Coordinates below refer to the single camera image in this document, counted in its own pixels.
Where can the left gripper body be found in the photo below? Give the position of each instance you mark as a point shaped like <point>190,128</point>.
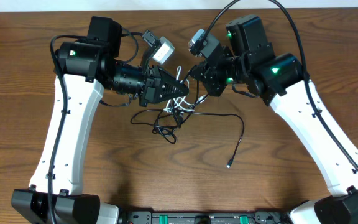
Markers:
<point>148,84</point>

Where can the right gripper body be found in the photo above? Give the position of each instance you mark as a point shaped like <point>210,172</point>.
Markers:
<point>224,73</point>

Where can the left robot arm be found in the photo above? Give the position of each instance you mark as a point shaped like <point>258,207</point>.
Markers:
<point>85,67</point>

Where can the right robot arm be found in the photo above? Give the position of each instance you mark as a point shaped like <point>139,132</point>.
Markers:
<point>279,82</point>

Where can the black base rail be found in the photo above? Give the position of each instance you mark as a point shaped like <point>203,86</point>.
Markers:
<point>147,217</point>

